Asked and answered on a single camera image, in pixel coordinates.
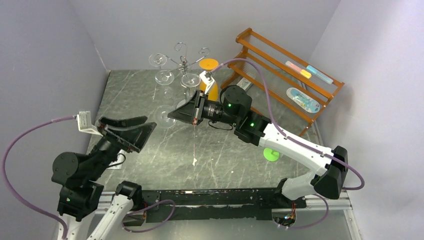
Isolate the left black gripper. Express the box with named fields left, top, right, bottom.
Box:
left=86, top=114, right=157, bottom=179

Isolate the clear glass front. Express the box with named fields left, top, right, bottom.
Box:
left=180, top=73, right=201, bottom=101

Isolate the orange plastic goblet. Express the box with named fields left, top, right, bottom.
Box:
left=199, top=58, right=219, bottom=101

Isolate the clear wine glass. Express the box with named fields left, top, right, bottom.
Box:
left=148, top=53, right=168, bottom=68

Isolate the green plastic goblet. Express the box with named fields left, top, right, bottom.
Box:
left=263, top=147, right=280, bottom=162

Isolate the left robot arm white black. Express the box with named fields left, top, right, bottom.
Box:
left=51, top=111, right=157, bottom=240

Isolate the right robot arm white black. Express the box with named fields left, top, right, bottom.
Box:
left=167, top=85, right=347, bottom=208

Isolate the chrome wine glass rack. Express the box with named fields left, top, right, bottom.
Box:
left=155, top=41, right=213, bottom=110

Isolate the paper sheet on table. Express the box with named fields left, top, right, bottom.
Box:
left=107, top=150, right=127, bottom=170

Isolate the small teal white box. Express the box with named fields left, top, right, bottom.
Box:
left=236, top=78, right=252, bottom=92

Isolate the orange wooden shelf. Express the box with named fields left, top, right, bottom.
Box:
left=220, top=28, right=344, bottom=136

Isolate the black base bar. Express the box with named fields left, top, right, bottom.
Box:
left=114, top=180, right=307, bottom=223

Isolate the pink yellow highlighter pack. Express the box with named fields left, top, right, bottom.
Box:
left=285, top=61, right=312, bottom=79

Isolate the light blue highlighter pack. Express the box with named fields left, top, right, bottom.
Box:
left=306, top=65, right=333, bottom=85

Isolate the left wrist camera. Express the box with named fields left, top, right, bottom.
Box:
left=76, top=111, right=102, bottom=136

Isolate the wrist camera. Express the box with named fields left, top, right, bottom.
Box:
left=76, top=111, right=102, bottom=136
left=199, top=70, right=216, bottom=94

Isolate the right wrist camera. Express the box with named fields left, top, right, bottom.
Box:
left=199, top=70, right=216, bottom=94

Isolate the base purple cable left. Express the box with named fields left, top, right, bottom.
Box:
left=120, top=199, right=176, bottom=233

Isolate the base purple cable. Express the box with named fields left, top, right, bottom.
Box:
left=277, top=193, right=330, bottom=231
left=120, top=199, right=176, bottom=233

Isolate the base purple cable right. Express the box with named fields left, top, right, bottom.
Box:
left=277, top=193, right=330, bottom=231

